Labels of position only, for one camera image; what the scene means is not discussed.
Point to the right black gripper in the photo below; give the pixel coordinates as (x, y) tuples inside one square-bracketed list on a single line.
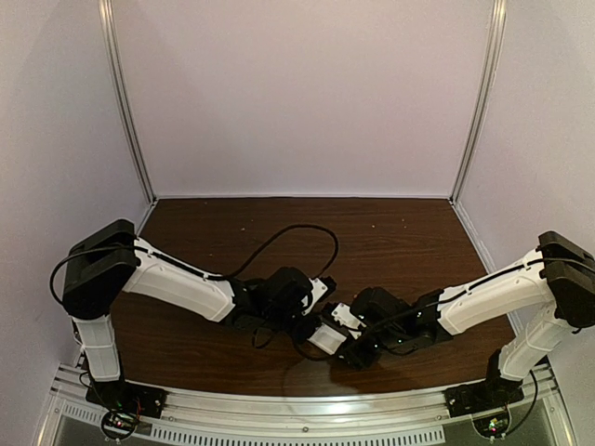
[(354, 359)]

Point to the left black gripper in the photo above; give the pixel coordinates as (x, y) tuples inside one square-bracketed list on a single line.
[(301, 334)]

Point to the white remote control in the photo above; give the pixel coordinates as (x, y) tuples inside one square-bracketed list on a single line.
[(327, 339)]

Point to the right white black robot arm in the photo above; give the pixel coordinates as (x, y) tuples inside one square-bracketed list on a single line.
[(558, 276)]

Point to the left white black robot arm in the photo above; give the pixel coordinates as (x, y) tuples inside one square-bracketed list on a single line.
[(115, 260)]

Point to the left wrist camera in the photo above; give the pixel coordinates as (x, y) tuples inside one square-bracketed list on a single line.
[(321, 288)]

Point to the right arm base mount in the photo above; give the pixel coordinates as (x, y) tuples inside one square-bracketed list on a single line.
[(486, 403)]

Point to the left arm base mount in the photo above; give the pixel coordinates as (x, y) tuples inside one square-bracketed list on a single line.
[(125, 404)]

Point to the right aluminium corner post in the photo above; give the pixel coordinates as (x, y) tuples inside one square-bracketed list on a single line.
[(494, 43)]

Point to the aluminium corner post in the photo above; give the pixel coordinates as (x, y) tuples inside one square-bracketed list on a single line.
[(107, 21), (494, 43)]

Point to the left aluminium corner post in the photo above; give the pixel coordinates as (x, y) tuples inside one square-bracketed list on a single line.
[(107, 21)]

